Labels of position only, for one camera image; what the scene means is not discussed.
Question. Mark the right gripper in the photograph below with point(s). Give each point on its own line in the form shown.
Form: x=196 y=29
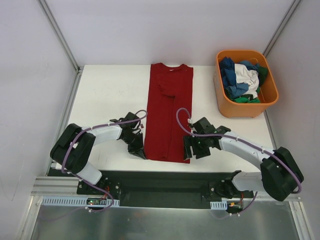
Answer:
x=194 y=149

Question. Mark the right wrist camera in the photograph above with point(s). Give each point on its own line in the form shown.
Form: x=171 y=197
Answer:
x=201 y=128

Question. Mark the left aluminium corner post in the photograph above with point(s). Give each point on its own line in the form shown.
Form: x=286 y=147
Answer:
x=59 y=34

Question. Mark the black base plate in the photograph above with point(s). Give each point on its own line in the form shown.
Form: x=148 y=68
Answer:
x=153 y=189

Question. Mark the aluminium frame rail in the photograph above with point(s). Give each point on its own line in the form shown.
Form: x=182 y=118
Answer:
x=67 y=186

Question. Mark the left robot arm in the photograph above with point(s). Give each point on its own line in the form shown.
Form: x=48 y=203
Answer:
x=73 y=148

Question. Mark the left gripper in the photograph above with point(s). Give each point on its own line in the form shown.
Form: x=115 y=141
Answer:
x=134 y=144

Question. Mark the blue t-shirt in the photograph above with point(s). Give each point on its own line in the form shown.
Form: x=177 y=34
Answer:
x=228 y=76

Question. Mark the orange plastic basket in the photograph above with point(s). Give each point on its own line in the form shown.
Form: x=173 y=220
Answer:
x=267 y=93

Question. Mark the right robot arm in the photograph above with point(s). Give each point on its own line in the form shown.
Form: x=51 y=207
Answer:
x=278 y=174

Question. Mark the red t-shirt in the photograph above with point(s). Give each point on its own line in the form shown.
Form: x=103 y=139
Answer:
x=170 y=88

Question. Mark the aluminium corner post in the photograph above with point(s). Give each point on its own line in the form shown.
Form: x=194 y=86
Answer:
x=292 y=9
x=59 y=34

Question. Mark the white t-shirt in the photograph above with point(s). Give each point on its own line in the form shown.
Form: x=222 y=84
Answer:
x=247 y=78

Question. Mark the right aluminium corner post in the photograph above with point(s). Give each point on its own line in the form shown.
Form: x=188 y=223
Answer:
x=292 y=9

